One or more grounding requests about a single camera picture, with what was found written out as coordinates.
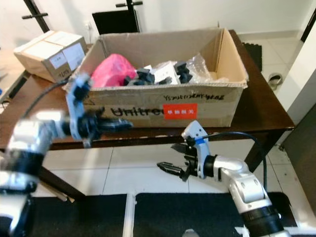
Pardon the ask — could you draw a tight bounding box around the dark floor mat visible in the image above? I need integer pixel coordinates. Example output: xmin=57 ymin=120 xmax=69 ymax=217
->
xmin=32 ymin=194 xmax=126 ymax=237
xmin=135 ymin=193 xmax=297 ymax=237

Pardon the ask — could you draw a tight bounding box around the black foam block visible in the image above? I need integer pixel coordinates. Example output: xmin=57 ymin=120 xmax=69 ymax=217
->
xmin=175 ymin=61 xmax=193 ymax=83
xmin=125 ymin=68 xmax=156 ymax=87

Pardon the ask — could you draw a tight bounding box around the pink plastic bag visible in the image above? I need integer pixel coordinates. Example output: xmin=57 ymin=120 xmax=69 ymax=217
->
xmin=91 ymin=53 xmax=137 ymax=88

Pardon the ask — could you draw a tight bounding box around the grey robot foot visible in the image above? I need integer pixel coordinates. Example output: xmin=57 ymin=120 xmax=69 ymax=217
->
xmin=180 ymin=229 xmax=200 ymax=237

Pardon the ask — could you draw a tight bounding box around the white printed box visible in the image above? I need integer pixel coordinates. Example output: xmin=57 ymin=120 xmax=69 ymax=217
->
xmin=151 ymin=61 xmax=178 ymax=83

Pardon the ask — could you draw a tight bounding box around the labelled closed cardboard box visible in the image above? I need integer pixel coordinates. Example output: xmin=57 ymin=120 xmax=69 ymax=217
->
xmin=14 ymin=31 xmax=87 ymax=83

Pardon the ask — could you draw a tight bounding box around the dark brown wooden table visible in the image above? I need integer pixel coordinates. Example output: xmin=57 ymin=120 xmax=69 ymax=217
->
xmin=0 ymin=30 xmax=296 ymax=203

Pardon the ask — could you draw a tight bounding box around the black flat panel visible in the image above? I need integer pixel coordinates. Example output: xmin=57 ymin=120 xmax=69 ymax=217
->
xmin=92 ymin=10 xmax=140 ymax=35

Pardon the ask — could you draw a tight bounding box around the black rubber floor mat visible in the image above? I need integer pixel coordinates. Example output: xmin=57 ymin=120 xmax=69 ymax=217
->
xmin=242 ymin=43 xmax=262 ymax=72

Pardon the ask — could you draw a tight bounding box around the black stand pole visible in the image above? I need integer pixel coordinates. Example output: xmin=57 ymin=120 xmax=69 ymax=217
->
xmin=116 ymin=0 xmax=144 ymax=10
xmin=22 ymin=0 xmax=52 ymax=34

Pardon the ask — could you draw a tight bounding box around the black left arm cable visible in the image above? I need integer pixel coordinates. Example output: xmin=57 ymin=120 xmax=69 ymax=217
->
xmin=25 ymin=79 xmax=72 ymax=119

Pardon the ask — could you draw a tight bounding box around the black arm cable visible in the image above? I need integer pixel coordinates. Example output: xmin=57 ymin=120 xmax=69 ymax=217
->
xmin=25 ymin=79 xmax=72 ymax=119
xmin=207 ymin=131 xmax=268 ymax=191

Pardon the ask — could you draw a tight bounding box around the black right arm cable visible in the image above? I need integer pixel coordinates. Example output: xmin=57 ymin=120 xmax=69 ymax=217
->
xmin=207 ymin=131 xmax=268 ymax=191

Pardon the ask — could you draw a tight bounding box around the black door frame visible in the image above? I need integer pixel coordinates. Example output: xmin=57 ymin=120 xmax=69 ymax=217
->
xmin=300 ymin=10 xmax=316 ymax=42

